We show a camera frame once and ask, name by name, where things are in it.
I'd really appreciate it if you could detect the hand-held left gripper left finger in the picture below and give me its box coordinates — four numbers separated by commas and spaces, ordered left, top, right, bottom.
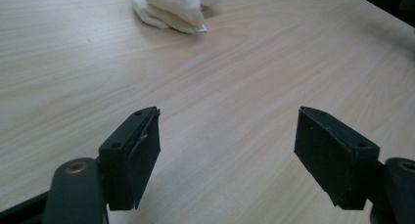
98, 106, 161, 211

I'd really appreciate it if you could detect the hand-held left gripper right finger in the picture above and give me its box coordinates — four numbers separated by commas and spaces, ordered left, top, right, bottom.
294, 106, 382, 211

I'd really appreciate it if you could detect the white cloth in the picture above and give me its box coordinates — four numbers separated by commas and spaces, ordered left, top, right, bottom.
131, 0, 221, 35

